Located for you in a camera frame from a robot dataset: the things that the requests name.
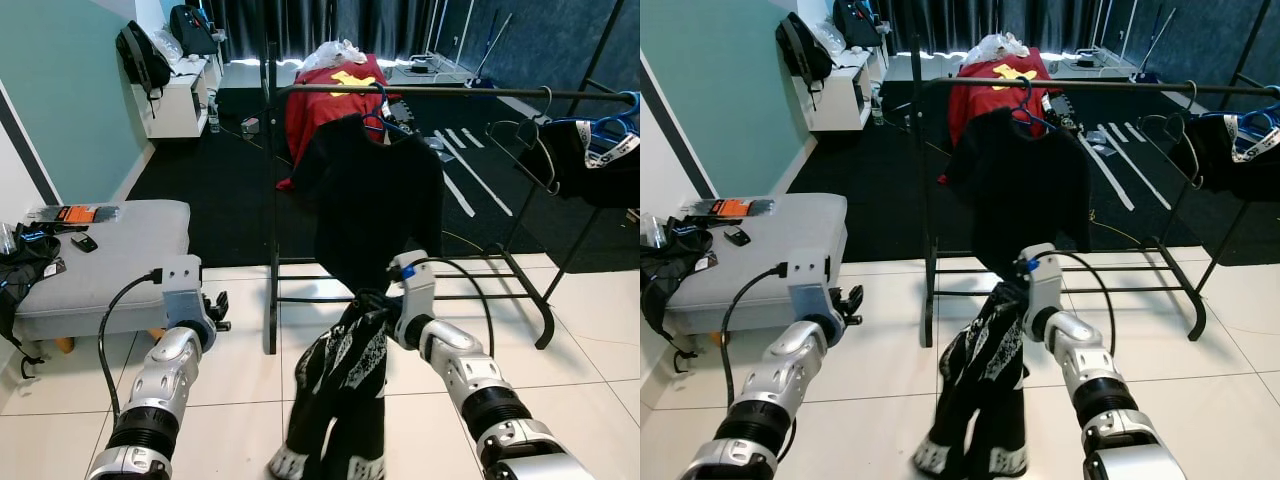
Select orange black package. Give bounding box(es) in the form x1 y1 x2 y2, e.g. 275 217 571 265
685 197 776 219
25 203 121 226

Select black backpack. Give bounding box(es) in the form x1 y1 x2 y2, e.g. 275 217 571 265
775 12 836 89
115 20 173 99

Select black sling bag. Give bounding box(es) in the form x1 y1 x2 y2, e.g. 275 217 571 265
0 225 63 379
640 220 716 376

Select white shelf unit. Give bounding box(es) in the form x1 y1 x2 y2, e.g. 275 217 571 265
130 52 223 139
800 45 891 133

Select grey upholstered ottoman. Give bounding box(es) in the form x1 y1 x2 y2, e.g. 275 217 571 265
665 192 851 346
12 198 193 353

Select black carpet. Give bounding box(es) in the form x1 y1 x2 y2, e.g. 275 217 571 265
785 78 1280 266
128 85 641 273

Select black t-shirt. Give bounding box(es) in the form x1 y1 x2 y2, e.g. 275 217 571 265
290 113 446 296
945 105 1093 281

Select black garment with white band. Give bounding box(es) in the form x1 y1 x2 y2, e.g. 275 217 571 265
1195 112 1280 201
545 118 641 211

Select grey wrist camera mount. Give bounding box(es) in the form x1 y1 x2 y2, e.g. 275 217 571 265
1018 243 1064 336
158 255 206 326
785 250 836 326
390 250 438 346

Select grey clothes hanger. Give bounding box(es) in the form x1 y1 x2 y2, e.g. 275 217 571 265
485 85 561 196
1138 78 1206 191

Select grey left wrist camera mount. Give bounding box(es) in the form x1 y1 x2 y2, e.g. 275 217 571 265
785 250 836 326
158 255 206 326

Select black metal clothes rack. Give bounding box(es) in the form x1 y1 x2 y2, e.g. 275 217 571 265
258 0 641 356
905 0 1280 346

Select small black bag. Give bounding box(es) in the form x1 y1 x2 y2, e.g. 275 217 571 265
832 0 883 49
168 3 219 56

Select white floor strip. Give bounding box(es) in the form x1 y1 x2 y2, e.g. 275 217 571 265
1078 132 1136 213
433 128 514 218
420 140 478 219

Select blue plastic hanger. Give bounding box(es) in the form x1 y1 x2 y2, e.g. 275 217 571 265
1215 85 1280 136
360 82 411 146
1005 75 1061 136
575 90 641 151

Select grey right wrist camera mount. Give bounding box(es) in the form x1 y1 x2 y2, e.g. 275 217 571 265
390 250 438 346
1018 243 1064 336

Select black shorts with white pattern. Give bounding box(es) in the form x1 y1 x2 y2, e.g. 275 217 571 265
268 290 406 480
912 280 1041 479

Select white plastic bag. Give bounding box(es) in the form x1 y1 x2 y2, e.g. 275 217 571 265
298 38 369 73
962 32 1031 63

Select red shirt with yellow print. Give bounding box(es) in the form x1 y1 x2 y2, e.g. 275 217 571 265
938 48 1051 186
275 55 393 191

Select black curtain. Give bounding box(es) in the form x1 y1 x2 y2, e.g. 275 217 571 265
880 0 1106 53
205 0 451 59

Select blue mop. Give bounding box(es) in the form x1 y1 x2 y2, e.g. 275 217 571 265
470 10 516 89
1130 8 1179 83

